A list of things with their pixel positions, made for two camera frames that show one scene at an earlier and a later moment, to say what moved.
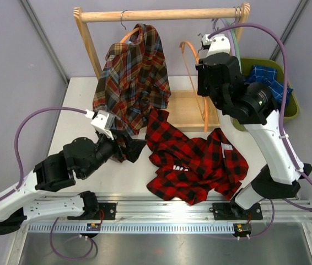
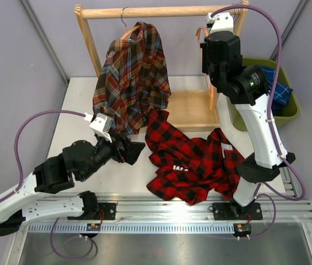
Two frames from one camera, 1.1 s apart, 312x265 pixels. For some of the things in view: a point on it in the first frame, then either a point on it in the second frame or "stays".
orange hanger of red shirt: (205, 99) to (210, 88)
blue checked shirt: (268, 77) stays
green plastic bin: (291, 109) stays
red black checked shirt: (189, 168) stays
